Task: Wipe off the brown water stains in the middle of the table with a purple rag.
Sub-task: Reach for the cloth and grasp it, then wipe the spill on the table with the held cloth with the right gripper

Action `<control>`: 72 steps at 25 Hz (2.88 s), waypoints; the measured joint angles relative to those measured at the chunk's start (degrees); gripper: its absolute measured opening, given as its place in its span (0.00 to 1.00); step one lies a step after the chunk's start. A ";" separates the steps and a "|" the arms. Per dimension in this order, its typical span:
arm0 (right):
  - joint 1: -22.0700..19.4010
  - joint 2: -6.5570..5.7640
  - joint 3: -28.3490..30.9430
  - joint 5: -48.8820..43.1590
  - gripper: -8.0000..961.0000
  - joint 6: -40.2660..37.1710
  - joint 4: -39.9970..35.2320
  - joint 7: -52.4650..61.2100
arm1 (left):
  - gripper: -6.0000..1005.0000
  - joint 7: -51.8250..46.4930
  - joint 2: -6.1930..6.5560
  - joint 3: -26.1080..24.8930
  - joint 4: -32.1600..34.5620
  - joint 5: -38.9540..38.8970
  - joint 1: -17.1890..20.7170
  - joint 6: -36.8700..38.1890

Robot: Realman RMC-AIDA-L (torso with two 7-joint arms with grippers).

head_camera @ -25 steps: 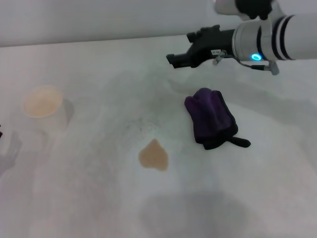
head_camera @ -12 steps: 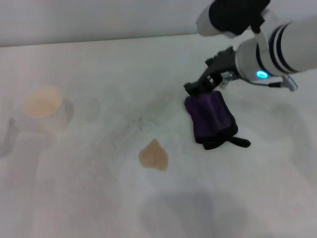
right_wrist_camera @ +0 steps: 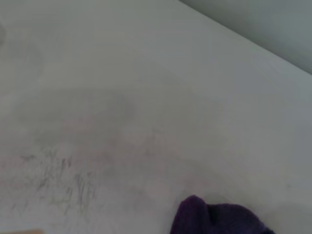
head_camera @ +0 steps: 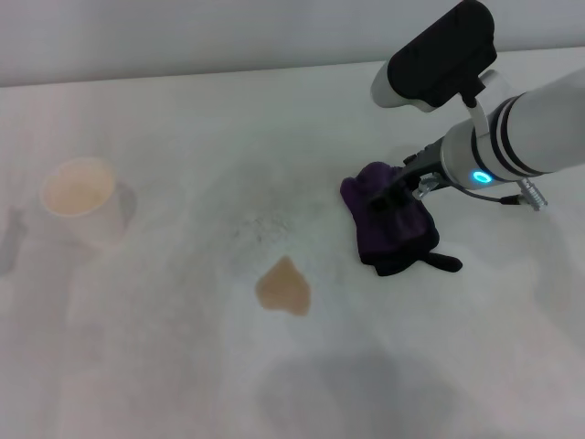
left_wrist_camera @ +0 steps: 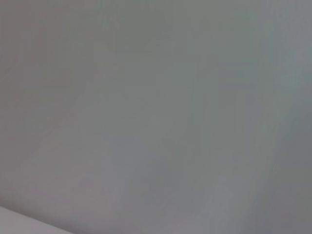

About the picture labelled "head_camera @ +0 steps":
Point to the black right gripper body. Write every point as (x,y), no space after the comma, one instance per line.
(418,167)

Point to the white paper cup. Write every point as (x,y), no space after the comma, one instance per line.
(82,196)

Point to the brown water stain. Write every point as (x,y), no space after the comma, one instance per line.
(283,290)

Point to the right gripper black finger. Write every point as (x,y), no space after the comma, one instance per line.
(379,203)
(400,199)

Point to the purple rag with black trim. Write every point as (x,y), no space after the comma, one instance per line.
(393,233)

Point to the black and white wrist camera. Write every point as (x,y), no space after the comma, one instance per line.
(434,59)

